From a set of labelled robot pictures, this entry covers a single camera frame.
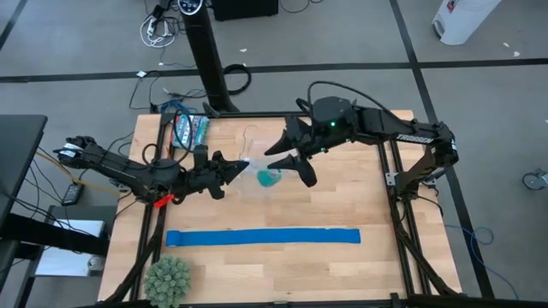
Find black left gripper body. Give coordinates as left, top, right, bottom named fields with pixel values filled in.
left=188, top=145, right=226, bottom=201

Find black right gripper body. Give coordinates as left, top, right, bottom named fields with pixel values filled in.
left=285, top=115, right=327, bottom=189

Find clear plastic packet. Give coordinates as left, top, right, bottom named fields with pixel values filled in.
left=237, top=157, right=284, bottom=196

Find teal elastic bandage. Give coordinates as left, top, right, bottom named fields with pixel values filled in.
left=256, top=169, right=283, bottom=188

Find blue elastic bandage strip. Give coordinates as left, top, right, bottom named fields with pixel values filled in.
left=165, top=228, right=362, bottom=248

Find teal wipes pack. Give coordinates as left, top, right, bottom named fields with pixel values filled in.
left=170, top=114, right=211, bottom=151

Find black tower fan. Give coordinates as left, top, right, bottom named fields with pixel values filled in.
left=177, top=0, right=241, bottom=119

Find green spiky plant ball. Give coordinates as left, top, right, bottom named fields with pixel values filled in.
left=143, top=255, right=193, bottom=308

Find black power adapter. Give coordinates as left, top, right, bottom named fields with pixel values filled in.
left=61, top=182, right=86, bottom=207

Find black box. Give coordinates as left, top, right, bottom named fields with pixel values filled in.
left=211, top=0, right=279, bottom=21

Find white shelf board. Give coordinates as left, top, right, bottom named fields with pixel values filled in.
left=34, top=219, right=106, bottom=278

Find black desk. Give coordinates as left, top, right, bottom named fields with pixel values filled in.
left=0, top=114, right=48, bottom=228

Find white trash bin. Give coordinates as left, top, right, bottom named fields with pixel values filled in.
left=431, top=0, right=502, bottom=46

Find grey caster wheel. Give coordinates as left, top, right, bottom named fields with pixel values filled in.
left=521, top=168, right=548, bottom=192

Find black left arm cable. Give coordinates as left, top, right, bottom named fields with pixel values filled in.
left=142, top=109, right=194, bottom=169

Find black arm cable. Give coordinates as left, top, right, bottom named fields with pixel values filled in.
left=142, top=109, right=194, bottom=169
left=295, top=80, right=399, bottom=125

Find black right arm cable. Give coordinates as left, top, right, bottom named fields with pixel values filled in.
left=295, top=80, right=399, bottom=125

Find black coiled floor cable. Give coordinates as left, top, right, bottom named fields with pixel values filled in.
left=223, top=63, right=253, bottom=96

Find black aluminium table frame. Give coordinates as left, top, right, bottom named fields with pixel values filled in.
left=102, top=111, right=548, bottom=308

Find blue floor cable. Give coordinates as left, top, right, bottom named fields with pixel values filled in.
left=160, top=98, right=199, bottom=116
left=444, top=224, right=521, bottom=300

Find thin black floor cable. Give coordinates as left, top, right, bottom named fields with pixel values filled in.
left=128, top=70, right=164, bottom=113

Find yellow floor cable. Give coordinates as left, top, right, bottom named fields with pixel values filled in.
left=36, top=149, right=121, bottom=197

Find white power strip cables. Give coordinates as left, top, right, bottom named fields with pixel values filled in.
left=139, top=12, right=177, bottom=49

